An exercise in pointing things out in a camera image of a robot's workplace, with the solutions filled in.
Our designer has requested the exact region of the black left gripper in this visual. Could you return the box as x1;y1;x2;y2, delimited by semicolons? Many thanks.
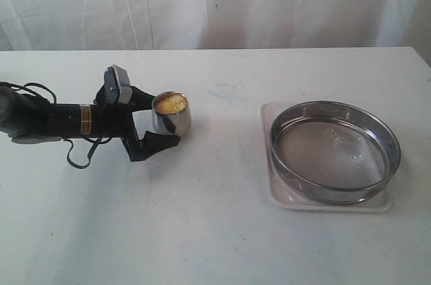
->
93;86;178;162

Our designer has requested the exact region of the stainless steel cup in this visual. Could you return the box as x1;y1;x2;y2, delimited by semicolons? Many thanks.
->
152;91;191;137

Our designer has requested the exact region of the yellow grain mixture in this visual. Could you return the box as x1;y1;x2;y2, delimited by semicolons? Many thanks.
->
155;94;187;114

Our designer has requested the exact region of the round steel mesh sieve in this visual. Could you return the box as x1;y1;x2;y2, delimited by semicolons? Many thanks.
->
268;100;401;205

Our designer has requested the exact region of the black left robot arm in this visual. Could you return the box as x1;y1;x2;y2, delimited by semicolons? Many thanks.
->
1;82;180;162

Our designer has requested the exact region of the white backdrop curtain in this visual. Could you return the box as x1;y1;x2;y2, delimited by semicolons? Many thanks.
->
1;0;430;51

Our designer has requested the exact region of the white square tray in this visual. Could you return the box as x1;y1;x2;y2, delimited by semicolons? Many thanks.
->
259;102;393;213

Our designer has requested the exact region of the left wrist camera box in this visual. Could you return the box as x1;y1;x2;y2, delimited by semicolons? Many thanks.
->
104;64;133;104

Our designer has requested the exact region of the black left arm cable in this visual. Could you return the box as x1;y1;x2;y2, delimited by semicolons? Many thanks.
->
6;82;114;168

